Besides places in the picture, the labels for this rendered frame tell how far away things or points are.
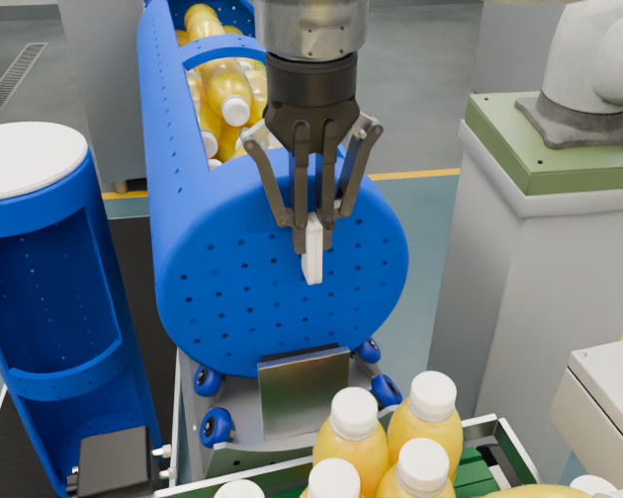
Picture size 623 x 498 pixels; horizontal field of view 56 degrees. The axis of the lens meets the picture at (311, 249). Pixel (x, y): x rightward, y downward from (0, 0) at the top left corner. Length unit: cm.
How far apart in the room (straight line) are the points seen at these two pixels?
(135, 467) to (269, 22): 43
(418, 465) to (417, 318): 177
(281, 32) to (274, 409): 40
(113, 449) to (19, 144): 69
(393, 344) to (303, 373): 150
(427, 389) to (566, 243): 67
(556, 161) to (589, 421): 55
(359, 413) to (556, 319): 82
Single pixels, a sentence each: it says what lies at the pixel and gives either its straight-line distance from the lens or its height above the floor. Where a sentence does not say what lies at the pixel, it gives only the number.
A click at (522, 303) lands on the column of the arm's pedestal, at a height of 75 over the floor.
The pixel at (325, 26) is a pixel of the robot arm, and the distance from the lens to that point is 46.
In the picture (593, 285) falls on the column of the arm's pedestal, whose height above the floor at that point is 78.
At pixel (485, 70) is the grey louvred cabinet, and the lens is 384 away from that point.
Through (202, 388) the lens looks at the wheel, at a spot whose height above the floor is 97.
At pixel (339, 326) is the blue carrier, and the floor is 102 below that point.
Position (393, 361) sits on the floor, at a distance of 208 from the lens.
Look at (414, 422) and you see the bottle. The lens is 56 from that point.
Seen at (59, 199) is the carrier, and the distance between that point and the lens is 107.
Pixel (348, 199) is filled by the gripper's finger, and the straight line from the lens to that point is 56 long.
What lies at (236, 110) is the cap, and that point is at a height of 117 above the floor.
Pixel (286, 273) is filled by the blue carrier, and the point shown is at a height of 112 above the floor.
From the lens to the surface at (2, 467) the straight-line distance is 182.
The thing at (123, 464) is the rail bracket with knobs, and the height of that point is 100.
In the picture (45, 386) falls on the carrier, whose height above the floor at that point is 60.
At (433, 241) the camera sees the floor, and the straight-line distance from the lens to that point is 264.
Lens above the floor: 152
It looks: 37 degrees down
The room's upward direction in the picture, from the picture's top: straight up
